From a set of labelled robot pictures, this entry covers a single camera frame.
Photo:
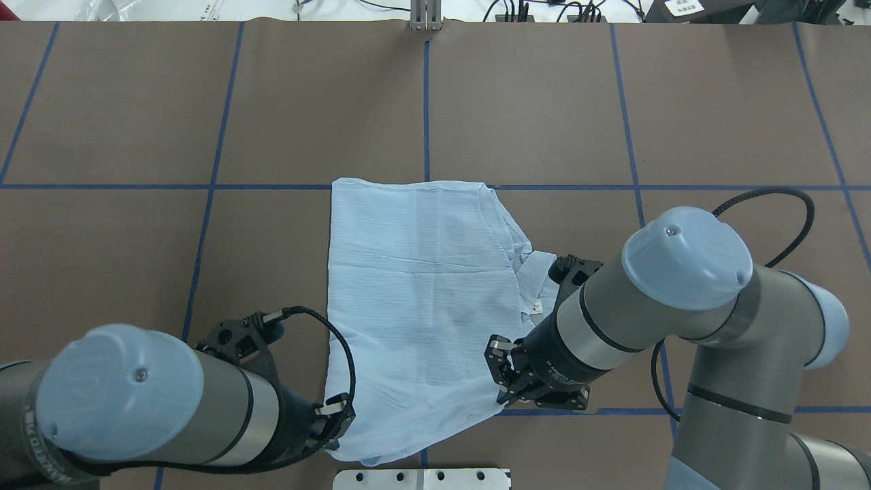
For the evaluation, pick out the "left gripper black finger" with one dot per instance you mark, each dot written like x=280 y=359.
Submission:
x=332 y=420

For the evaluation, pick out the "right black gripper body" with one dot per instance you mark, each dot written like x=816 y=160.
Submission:
x=554 y=354

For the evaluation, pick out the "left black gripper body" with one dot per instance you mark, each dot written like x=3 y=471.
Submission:
x=294 y=417

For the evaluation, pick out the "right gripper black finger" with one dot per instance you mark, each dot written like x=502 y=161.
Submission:
x=498 y=355

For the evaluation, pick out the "light blue button shirt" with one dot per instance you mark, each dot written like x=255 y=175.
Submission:
x=420 y=276

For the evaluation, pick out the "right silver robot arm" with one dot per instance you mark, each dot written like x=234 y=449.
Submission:
x=757 y=330

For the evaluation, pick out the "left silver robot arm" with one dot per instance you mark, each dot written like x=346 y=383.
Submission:
x=122 y=397

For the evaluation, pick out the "clear plastic bag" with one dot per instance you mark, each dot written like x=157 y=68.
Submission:
x=160 y=11

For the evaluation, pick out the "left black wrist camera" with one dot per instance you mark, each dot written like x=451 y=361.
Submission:
x=245 y=343

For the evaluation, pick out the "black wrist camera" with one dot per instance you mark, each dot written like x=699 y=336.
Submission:
x=245 y=343
x=570 y=273

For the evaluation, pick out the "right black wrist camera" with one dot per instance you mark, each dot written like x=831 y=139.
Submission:
x=570 y=273

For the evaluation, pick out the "white mast base plate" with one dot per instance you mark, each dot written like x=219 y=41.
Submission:
x=424 y=478

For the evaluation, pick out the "aluminium frame post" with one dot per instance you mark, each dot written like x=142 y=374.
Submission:
x=426 y=15

